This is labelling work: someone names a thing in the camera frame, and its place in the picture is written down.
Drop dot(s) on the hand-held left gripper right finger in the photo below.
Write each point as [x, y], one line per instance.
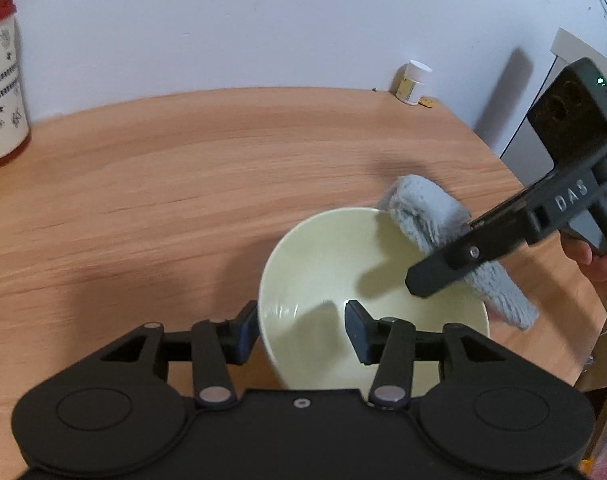
[356, 334]

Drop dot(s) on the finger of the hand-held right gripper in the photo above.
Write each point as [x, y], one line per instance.
[446, 267]

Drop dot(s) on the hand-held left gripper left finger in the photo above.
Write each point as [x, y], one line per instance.
[243, 334]

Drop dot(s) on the grey fluffy cloth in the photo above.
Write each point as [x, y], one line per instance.
[426, 207]

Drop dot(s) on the pale green bowl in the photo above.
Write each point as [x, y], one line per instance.
[308, 285]

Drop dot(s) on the person's right hand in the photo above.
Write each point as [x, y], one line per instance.
[606, 272]

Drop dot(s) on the small orange scrap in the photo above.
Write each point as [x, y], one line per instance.
[427, 102]

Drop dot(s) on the white bottle yellow label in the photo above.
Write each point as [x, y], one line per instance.
[412, 82]

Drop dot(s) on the cardboard box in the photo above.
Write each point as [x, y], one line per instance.
[603, 355]

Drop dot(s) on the patterned white cup red rim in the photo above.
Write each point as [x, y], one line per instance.
[1, 80]

